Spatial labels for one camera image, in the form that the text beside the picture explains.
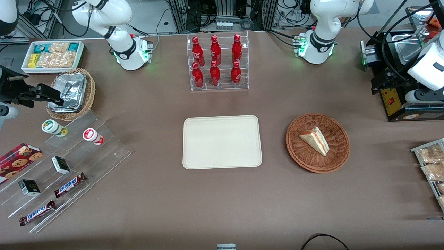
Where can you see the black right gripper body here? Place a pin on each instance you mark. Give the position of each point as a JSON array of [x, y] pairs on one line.
[[7, 85]]

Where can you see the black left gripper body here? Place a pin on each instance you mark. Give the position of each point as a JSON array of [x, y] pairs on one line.
[[394, 77]]

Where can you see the triangle sandwich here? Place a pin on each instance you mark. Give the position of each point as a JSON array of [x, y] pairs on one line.
[[316, 139]]

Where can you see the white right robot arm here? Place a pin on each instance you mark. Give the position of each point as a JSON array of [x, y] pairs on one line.
[[122, 38]]

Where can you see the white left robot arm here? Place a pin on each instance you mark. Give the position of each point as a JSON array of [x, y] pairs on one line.
[[321, 27]]

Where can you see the white rectangular snack tray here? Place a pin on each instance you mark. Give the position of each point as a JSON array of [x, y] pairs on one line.
[[26, 66]]

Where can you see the light wicker basket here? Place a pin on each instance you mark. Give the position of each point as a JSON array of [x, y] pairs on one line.
[[91, 90]]

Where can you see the brown wicker basket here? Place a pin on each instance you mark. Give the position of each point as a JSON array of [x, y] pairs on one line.
[[308, 156]]

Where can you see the cream plastic tray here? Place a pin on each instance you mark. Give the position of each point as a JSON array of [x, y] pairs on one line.
[[222, 142]]

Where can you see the black kitchen appliance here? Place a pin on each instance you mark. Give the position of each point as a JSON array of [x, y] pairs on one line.
[[395, 104]]

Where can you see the silver foil packet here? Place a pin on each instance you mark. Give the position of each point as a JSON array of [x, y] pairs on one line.
[[64, 106], [71, 85]]

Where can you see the stainless steel pan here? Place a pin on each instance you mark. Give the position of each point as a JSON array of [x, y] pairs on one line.
[[409, 50]]

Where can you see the yellow snack packet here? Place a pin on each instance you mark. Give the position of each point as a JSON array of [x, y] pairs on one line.
[[32, 61]]

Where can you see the clear bag of cookies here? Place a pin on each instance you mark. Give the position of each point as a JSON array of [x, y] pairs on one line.
[[59, 47], [55, 60]]

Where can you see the green lid yogurt cup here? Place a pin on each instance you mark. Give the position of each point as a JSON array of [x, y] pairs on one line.
[[53, 128]]

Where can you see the teal snack packet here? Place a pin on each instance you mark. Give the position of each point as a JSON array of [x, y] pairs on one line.
[[40, 48], [73, 47]]

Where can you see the red lid yogurt cup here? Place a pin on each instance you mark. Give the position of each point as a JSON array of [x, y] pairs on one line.
[[92, 136]]

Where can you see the red cookie box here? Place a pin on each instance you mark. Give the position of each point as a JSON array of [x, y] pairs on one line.
[[17, 160]]

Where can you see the small black box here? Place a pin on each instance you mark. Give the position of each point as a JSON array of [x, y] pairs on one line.
[[60, 165], [29, 187]]

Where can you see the clear acrylic stepped stand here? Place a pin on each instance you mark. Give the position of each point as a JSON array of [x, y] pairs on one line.
[[86, 156]]

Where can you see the bagged pastry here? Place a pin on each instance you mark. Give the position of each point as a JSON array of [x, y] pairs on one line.
[[442, 201], [430, 155], [433, 171], [441, 188]]

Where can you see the brown Snickers bar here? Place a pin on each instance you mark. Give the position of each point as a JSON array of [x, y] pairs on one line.
[[70, 184], [37, 213]]

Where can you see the red cola bottle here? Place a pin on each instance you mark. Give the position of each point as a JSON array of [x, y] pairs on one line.
[[214, 74], [236, 73], [197, 76], [215, 50], [237, 48], [197, 50]]

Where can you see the clear acrylic bottle rack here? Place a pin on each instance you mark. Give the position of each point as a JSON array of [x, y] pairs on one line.
[[218, 85]]

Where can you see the white power strip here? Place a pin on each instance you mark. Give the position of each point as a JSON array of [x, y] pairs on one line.
[[224, 25]]

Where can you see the grey device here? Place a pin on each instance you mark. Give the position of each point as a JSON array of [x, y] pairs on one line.
[[226, 247]]

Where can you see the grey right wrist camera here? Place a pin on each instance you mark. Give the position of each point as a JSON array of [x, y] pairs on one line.
[[7, 114]]

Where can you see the aluminium frame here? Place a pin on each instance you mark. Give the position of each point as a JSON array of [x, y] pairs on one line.
[[180, 15]]

